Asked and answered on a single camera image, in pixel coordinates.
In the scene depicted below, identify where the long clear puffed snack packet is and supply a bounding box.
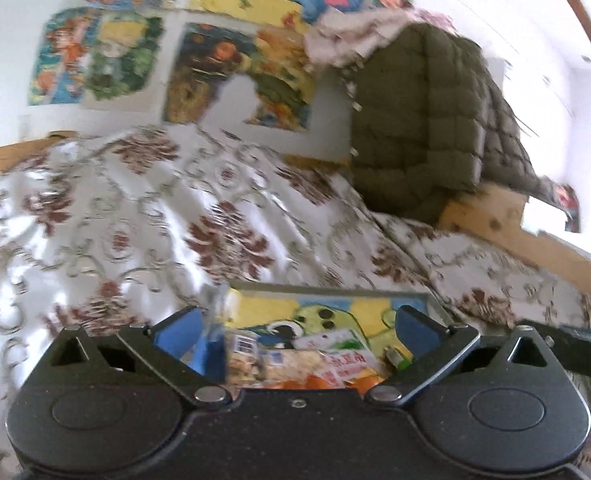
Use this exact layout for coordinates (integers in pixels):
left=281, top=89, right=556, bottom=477
left=260, top=349, right=329, bottom=386

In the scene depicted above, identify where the olive puffer jacket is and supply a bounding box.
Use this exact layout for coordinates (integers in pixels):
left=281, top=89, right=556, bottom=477
left=350, top=22, right=556, bottom=223

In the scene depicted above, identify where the floral printed blanket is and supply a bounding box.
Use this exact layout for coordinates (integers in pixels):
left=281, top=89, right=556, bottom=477
left=0, top=125, right=591, bottom=480

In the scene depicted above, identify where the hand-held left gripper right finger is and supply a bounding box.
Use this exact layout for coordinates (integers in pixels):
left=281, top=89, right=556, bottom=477
left=367, top=304, right=559, bottom=408

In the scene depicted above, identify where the red orange snack packet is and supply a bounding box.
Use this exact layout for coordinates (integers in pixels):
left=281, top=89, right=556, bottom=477
left=274, top=374, right=385, bottom=395

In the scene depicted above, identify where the yellow cartoon printed sheet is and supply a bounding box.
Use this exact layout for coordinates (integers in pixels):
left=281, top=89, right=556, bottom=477
left=190, top=292, right=431, bottom=391

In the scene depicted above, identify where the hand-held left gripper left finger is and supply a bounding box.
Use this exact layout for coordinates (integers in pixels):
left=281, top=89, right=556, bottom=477
left=36, top=304, right=229, bottom=408

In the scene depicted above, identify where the clear mixed snack packet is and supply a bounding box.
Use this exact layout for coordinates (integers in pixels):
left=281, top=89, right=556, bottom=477
left=228, top=332, right=268, bottom=386

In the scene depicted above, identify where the white red-label snack packet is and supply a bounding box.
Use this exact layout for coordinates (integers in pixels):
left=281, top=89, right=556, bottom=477
left=295, top=330, right=381, bottom=386

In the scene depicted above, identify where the pink floral cloth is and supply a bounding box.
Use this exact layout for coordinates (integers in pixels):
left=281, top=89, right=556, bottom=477
left=305, top=5, right=456, bottom=68

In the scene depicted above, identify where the colourful printed bag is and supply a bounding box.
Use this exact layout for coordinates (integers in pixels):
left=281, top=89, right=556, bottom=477
left=550, top=182, right=581, bottom=233

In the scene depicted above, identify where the wooden bed frame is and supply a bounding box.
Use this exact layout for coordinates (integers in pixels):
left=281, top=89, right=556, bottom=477
left=0, top=132, right=591, bottom=311

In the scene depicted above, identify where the orange-haired figure wall poster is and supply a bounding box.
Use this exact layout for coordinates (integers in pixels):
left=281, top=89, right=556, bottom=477
left=28, top=7, right=101, bottom=106

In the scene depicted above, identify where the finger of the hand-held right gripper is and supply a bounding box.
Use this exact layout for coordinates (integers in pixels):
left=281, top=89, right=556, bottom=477
left=520, top=320, right=591, bottom=381

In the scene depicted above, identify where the blond figure wall poster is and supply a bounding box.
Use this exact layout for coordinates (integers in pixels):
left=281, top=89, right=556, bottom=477
left=82, top=12, right=166, bottom=111

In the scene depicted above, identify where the grey tray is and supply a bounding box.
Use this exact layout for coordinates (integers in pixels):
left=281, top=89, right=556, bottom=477
left=222, top=282, right=459, bottom=393

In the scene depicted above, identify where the green snack packet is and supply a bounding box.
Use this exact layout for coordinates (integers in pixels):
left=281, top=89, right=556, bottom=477
left=385, top=346, right=412, bottom=372

